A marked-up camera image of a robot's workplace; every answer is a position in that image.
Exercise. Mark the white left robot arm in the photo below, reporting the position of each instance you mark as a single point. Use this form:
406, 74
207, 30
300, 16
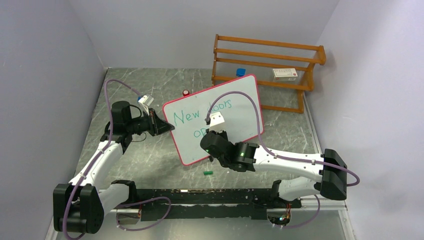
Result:
79, 206

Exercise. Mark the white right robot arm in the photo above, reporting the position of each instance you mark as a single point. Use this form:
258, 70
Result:
316, 173

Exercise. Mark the blue block on shelf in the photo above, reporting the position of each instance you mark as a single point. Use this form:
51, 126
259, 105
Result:
240, 72

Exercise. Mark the red black stamp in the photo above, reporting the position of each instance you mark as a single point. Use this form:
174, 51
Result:
185, 93

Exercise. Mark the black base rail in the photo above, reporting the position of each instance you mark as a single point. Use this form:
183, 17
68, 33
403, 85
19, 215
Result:
253, 203

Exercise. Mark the pink framed whiteboard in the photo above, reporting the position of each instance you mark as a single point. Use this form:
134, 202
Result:
239, 102

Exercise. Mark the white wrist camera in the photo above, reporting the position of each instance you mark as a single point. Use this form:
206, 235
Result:
216, 122
146, 103

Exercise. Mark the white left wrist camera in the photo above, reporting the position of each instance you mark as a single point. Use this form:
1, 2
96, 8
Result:
146, 103

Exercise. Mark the wooden shelf rack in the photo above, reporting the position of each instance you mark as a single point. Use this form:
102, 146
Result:
260, 57

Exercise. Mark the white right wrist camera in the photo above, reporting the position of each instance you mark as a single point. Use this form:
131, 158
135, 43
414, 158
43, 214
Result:
216, 122

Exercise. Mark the white red small box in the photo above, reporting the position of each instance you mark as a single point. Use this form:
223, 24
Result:
284, 74

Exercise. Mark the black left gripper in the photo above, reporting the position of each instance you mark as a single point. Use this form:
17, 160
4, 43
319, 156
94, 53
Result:
156, 126

